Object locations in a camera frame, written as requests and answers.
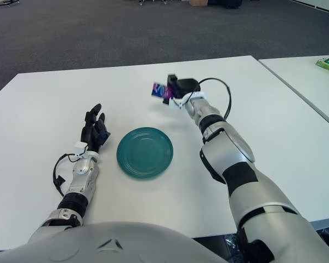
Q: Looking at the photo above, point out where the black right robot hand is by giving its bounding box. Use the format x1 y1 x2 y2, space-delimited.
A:
162 73 201 106

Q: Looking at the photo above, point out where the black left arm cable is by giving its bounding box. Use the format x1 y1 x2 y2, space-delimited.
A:
53 153 81 197

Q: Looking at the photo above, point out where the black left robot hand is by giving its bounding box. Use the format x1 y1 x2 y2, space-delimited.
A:
81 103 112 153

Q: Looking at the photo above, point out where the teal green round plate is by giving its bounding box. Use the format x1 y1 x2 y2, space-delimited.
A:
116 127 174 180

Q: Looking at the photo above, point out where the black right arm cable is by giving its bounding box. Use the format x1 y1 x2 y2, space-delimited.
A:
198 78 232 120

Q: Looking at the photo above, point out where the blue purple gum pack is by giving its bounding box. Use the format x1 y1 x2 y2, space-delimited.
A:
150 82 173 100

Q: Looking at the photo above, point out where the grey robot torso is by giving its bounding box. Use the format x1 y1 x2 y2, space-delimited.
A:
0 221 231 263

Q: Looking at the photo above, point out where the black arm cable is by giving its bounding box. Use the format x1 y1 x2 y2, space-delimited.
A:
53 153 81 197
198 78 232 120

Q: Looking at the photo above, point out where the black cabinet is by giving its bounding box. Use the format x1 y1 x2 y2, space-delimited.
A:
208 0 242 9

